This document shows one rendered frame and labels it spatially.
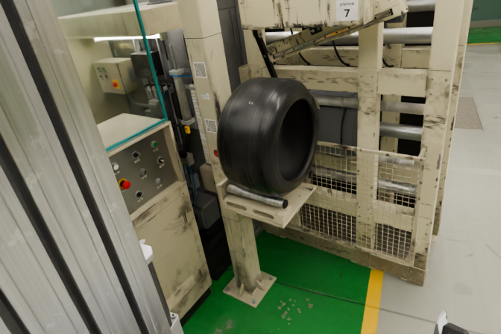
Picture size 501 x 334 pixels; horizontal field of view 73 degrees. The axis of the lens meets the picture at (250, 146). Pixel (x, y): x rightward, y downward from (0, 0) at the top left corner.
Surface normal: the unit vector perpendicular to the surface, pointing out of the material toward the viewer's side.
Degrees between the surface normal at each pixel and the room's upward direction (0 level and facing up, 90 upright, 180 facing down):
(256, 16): 90
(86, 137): 90
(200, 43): 90
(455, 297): 0
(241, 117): 49
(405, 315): 0
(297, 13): 90
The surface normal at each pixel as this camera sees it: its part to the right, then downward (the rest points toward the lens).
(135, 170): 0.82, 0.15
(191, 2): -0.56, 0.44
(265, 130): 0.16, -0.01
